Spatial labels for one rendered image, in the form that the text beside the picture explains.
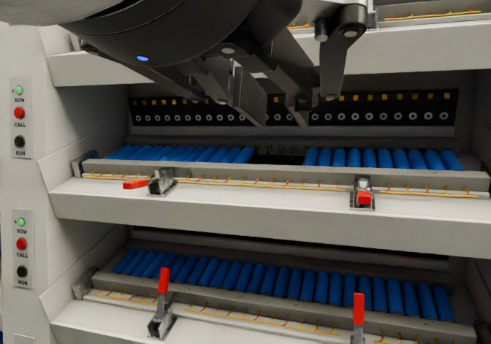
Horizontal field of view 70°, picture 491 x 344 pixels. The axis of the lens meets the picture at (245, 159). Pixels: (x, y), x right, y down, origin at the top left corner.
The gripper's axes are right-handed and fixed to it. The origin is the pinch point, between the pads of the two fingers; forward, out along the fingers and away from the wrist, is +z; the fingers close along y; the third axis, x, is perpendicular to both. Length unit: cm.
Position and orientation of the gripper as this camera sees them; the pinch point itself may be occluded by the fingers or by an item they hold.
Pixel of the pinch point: (275, 99)
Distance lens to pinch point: 28.3
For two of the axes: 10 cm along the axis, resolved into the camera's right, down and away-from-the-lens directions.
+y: -9.5, -0.3, 3.0
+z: 3.0, 1.2, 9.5
